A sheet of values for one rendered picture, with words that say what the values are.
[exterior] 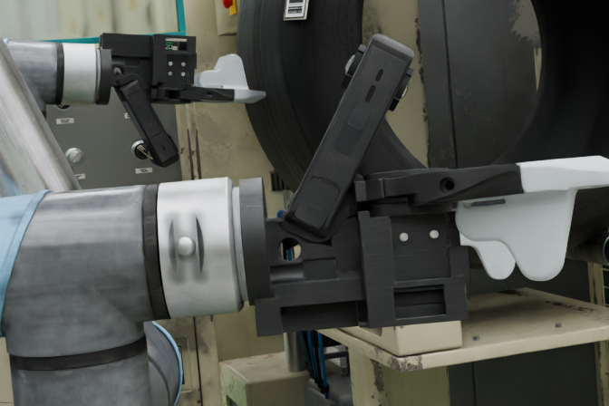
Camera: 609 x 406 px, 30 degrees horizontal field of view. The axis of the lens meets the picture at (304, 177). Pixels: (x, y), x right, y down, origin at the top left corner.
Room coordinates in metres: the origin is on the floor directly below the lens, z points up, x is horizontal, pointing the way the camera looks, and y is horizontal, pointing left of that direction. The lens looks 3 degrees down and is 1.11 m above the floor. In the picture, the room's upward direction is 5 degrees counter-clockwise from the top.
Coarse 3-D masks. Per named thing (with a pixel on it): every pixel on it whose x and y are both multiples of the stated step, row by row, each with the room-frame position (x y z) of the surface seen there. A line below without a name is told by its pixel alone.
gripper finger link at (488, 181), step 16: (416, 176) 0.58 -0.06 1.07; (432, 176) 0.57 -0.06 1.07; (448, 176) 0.57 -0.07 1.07; (464, 176) 0.57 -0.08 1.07; (480, 176) 0.56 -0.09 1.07; (496, 176) 0.56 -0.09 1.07; (512, 176) 0.56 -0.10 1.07; (400, 192) 0.58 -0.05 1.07; (416, 192) 0.58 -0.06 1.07; (432, 192) 0.57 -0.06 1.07; (448, 192) 0.57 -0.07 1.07; (464, 192) 0.57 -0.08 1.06; (480, 192) 0.57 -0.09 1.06; (496, 192) 0.56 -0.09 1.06; (512, 192) 0.56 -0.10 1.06
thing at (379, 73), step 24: (360, 48) 0.62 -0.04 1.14; (384, 48) 0.61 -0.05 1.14; (408, 48) 0.62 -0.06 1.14; (360, 72) 0.61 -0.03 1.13; (384, 72) 0.61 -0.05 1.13; (408, 72) 0.62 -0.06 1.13; (360, 96) 0.61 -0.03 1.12; (384, 96) 0.61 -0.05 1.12; (336, 120) 0.61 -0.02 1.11; (360, 120) 0.60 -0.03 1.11; (336, 144) 0.60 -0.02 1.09; (360, 144) 0.60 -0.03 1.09; (312, 168) 0.60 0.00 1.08; (336, 168) 0.60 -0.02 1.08; (312, 192) 0.60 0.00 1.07; (336, 192) 0.60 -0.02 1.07; (288, 216) 0.60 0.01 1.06; (312, 216) 0.60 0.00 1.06
